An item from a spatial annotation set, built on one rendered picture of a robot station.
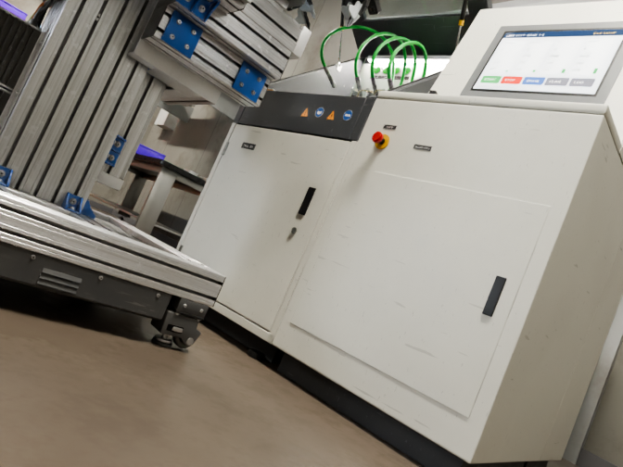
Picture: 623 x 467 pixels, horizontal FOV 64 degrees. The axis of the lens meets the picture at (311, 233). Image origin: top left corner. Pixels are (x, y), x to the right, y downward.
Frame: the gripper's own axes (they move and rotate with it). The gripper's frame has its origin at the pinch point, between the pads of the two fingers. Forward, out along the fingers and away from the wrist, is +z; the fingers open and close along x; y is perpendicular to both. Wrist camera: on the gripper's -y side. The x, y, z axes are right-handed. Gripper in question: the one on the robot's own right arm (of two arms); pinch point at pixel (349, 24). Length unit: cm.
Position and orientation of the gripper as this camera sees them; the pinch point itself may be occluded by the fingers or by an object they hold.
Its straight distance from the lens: 198.9
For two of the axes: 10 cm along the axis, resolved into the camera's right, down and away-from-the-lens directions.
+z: -3.9, 9.2, -0.8
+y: -6.0, -3.2, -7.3
